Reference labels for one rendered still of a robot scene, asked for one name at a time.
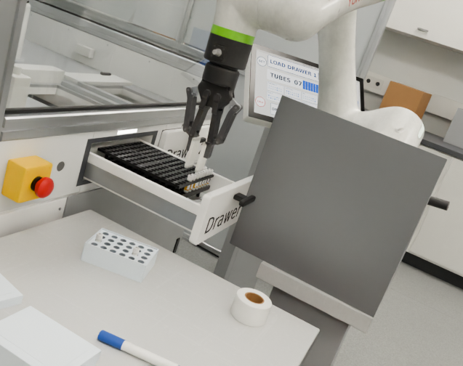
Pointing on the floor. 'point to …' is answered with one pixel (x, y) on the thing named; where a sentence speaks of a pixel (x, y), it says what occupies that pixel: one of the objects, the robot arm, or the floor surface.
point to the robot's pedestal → (314, 313)
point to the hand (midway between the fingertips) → (198, 155)
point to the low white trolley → (140, 301)
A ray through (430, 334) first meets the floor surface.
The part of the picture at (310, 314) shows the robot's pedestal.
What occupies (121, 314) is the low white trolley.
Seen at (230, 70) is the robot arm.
